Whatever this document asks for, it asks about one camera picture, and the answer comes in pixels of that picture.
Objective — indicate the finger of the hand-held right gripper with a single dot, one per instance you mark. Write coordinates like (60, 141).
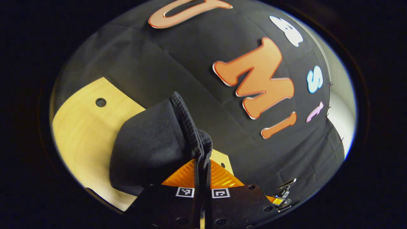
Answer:
(277, 201)

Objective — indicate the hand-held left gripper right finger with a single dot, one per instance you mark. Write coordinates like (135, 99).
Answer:
(207, 206)

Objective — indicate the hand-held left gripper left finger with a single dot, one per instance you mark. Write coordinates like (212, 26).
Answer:
(196, 206)

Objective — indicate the dark blue jeans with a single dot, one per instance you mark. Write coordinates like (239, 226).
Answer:
(149, 140)

